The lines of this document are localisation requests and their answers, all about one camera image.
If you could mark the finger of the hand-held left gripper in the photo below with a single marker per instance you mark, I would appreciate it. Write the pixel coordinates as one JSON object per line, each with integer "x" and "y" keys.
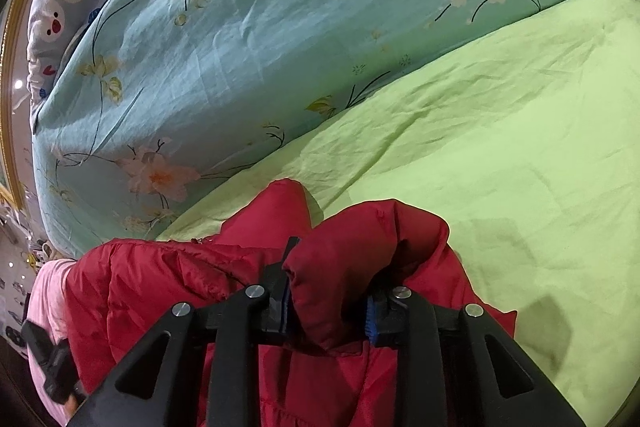
{"x": 55, "y": 362}

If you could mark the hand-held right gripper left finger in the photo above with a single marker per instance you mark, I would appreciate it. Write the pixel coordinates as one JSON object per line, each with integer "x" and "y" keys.
{"x": 285, "y": 307}

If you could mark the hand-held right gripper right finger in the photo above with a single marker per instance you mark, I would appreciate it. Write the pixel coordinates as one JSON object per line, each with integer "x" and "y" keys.
{"x": 372, "y": 322}

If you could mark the red puffer jacket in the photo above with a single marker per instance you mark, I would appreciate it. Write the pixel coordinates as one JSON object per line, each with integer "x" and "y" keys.
{"x": 175, "y": 272}

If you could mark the pink quilt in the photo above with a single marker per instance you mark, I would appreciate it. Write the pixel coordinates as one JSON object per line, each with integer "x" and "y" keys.
{"x": 47, "y": 297}

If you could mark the light green bed sheet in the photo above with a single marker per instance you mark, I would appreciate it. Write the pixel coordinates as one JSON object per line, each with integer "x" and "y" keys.
{"x": 500, "y": 147}

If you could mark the gold picture frame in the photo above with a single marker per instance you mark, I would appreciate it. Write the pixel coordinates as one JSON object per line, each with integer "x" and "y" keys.
{"x": 10, "y": 122}

